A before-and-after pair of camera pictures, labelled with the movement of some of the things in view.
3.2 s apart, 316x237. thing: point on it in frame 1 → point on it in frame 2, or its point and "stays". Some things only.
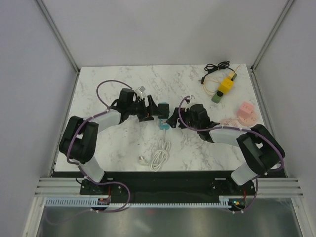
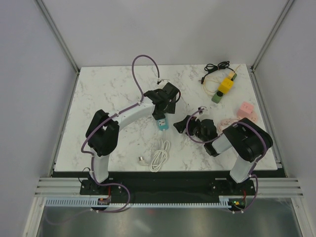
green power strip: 217,97 stays
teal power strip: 162,125 stays
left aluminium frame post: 41,4 stays
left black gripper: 151,110 → 170,109
